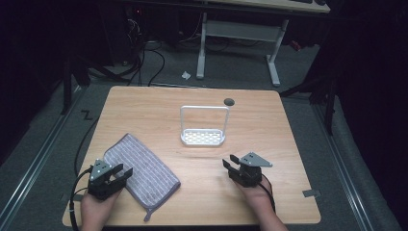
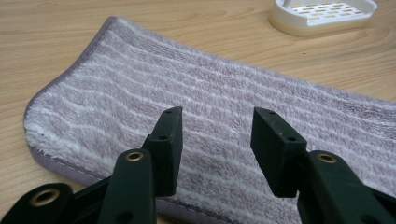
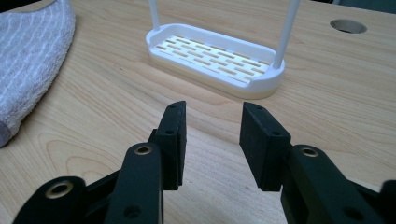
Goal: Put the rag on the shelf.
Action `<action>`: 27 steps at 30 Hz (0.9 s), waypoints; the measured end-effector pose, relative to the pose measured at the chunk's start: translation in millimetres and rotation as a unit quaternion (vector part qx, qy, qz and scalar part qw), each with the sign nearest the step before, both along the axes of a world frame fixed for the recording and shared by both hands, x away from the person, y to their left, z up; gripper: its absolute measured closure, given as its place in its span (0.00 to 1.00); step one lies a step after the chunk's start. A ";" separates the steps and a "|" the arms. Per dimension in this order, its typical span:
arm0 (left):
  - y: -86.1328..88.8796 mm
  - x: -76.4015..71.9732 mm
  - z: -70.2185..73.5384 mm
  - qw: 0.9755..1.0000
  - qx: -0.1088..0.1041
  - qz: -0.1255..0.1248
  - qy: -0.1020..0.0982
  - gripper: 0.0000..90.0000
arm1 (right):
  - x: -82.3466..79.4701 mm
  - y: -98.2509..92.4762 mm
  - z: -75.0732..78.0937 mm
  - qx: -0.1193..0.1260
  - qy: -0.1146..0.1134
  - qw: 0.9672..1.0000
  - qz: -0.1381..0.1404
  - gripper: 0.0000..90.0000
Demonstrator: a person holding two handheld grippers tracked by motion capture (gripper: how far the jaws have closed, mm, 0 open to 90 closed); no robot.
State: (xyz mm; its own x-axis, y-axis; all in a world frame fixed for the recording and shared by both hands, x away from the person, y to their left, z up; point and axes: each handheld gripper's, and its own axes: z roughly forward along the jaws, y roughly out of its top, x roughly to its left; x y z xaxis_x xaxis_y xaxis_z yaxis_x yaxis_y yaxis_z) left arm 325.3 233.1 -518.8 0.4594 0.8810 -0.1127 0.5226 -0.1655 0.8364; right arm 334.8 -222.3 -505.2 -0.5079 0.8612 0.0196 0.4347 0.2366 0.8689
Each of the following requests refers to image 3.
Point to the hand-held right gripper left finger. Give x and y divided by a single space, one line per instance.
169 146

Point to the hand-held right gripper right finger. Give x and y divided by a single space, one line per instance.
267 149

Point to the white towel rack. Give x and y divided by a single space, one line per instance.
214 57

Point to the grey striped towel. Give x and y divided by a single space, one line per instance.
29 59

